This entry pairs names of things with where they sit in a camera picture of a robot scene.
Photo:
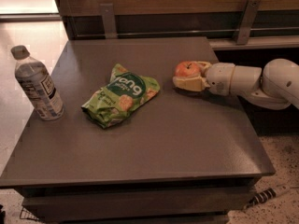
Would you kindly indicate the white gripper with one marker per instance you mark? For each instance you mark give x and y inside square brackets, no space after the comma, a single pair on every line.
[220,76]

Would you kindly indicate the red apple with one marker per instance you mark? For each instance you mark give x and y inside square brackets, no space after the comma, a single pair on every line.
[187,69]

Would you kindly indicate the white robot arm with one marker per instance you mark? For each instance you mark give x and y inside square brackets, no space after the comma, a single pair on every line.
[276,86]

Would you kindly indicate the green snack bag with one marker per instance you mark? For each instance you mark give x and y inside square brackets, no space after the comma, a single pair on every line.
[122,96]

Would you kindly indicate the clear plastic water bottle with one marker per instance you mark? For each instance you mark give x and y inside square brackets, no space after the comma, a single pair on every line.
[37,84]

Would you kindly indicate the grey table drawer unit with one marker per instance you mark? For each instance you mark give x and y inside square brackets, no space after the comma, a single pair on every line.
[165,199]

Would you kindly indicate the right metal bracket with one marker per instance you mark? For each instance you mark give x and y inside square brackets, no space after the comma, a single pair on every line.
[242,33]

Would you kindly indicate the metal bracket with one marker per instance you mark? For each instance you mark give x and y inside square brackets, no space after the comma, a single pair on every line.
[109,22]
[242,33]

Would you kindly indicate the metal rail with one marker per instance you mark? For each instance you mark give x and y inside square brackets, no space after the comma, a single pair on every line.
[227,33]

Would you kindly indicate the left metal bracket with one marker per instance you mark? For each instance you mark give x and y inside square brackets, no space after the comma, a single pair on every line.
[109,22]

